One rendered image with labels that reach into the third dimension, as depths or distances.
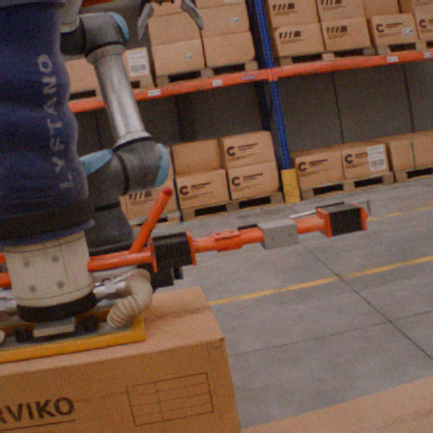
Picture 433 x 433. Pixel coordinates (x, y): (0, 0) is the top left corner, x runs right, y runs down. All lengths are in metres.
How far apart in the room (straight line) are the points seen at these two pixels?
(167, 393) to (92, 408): 0.14
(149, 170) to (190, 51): 6.65
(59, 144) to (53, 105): 0.07
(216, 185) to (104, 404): 7.33
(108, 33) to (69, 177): 0.74
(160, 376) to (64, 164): 0.43
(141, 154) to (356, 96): 8.41
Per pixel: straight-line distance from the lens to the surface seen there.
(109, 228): 1.85
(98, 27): 2.02
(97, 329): 1.38
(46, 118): 1.34
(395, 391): 1.91
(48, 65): 1.36
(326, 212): 1.46
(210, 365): 1.31
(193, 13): 1.70
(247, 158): 8.58
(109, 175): 1.86
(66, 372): 1.30
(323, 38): 8.86
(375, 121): 10.30
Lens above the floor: 1.36
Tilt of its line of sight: 9 degrees down
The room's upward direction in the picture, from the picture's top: 10 degrees counter-clockwise
